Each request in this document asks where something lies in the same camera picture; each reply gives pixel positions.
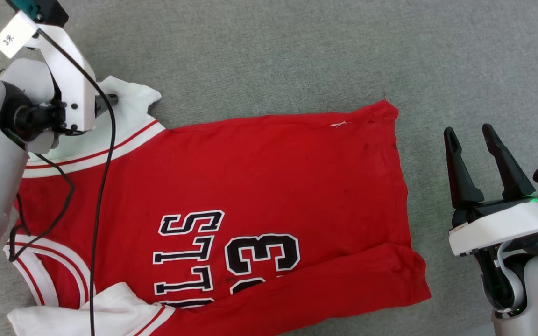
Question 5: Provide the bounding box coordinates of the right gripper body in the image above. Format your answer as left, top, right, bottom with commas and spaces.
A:
448, 197, 538, 257

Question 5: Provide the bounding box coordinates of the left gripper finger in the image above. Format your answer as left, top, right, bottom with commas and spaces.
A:
95, 94, 119, 117

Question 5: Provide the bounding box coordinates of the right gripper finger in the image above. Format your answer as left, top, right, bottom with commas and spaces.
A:
444, 126, 485, 210
482, 123, 537, 202

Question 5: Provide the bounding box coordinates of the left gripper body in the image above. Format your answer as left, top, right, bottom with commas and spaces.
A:
0, 25, 98, 154

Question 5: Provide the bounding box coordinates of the red Bulls basketball jersey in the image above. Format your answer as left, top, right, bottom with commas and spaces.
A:
3, 76, 432, 336

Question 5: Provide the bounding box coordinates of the grey fabric sofa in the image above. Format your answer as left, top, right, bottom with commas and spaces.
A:
0, 0, 538, 336

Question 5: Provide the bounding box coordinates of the white cable label tag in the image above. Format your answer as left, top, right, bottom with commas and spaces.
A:
0, 11, 39, 59

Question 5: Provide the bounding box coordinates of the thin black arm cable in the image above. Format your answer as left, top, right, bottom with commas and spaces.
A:
9, 152, 76, 262

